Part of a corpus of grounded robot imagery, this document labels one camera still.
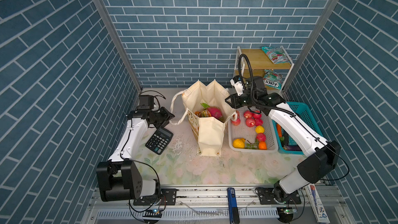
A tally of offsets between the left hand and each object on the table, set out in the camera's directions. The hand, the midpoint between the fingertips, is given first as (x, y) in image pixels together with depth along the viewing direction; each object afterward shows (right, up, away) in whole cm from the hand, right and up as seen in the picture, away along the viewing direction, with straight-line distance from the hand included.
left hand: (174, 115), depth 83 cm
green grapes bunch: (+43, -18, +6) cm, 47 cm away
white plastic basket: (+46, -12, +15) cm, 50 cm away
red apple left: (+37, -5, +15) cm, 41 cm away
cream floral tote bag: (+18, -8, -7) cm, 21 cm away
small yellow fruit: (+50, -9, +11) cm, 52 cm away
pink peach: (+49, -13, +6) cm, 51 cm away
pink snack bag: (+17, +1, +4) cm, 17 cm away
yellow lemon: (+36, -16, +2) cm, 39 cm away
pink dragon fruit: (+22, +2, +6) cm, 23 cm away
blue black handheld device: (+30, -42, -13) cm, 54 cm away
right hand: (+28, +10, -4) cm, 30 cm away
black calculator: (-11, -16, +9) cm, 21 cm away
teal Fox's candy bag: (+61, +23, +19) cm, 68 cm away
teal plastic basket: (+81, +3, +17) cm, 83 cm away
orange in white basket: (+49, -17, +4) cm, 52 cm away
